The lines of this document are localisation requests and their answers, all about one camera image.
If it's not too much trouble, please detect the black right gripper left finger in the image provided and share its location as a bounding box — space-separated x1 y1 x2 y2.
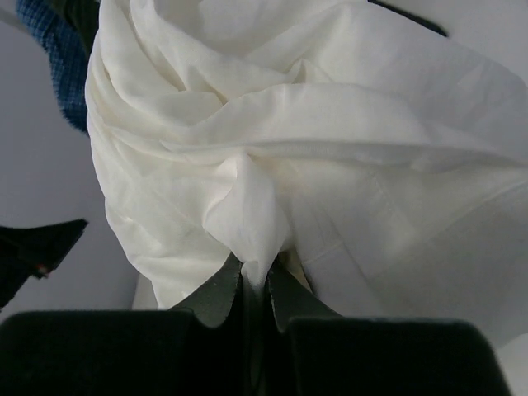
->
1 257 243 395

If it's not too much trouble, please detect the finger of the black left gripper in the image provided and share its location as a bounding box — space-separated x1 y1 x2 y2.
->
1 219 88 308

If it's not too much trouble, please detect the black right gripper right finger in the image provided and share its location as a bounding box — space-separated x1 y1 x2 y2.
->
266 263 511 396

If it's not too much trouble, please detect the white shirt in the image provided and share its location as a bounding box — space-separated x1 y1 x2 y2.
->
86 1 527 348

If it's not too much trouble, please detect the blue checkered shirt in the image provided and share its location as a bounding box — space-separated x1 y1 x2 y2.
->
16 0 87 134

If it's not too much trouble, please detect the dark striped shirt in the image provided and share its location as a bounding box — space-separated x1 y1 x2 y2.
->
368 0 449 37

